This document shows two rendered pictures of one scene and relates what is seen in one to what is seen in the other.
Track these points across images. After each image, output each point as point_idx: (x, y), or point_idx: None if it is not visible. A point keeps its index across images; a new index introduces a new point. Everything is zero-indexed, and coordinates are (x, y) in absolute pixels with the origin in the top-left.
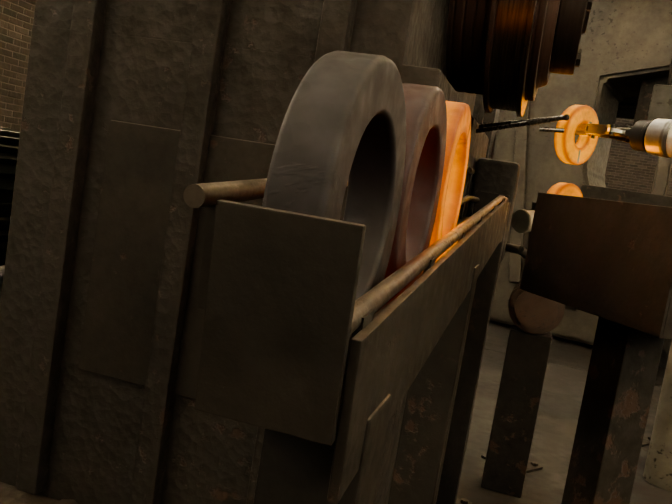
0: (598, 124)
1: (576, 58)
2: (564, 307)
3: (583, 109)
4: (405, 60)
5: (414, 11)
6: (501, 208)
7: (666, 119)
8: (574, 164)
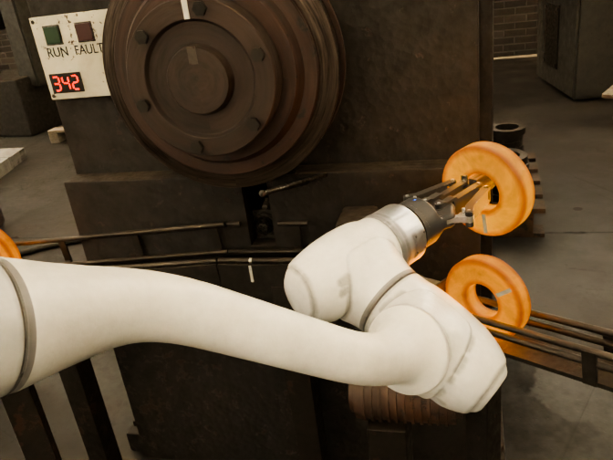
0: (431, 187)
1: (180, 149)
2: (360, 403)
3: (467, 153)
4: (77, 171)
5: (71, 143)
6: (162, 270)
7: (379, 210)
8: (482, 234)
